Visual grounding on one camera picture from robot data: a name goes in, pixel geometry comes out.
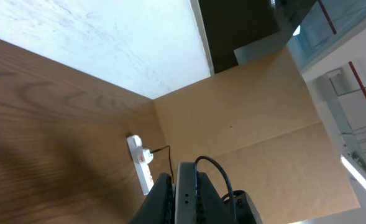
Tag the Galaxy S25 Ultra smartphone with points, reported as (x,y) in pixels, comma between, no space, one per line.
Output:
(185,196)

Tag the white power strip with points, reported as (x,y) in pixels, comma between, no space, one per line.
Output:
(142,170)

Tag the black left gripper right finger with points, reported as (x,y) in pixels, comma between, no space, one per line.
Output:
(209,207)

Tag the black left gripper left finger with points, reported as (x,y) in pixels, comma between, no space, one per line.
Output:
(158,206)

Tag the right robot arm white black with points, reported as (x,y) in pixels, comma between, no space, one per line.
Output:
(246,212)

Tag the white USB charger adapter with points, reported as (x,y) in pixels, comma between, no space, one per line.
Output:
(144,156)

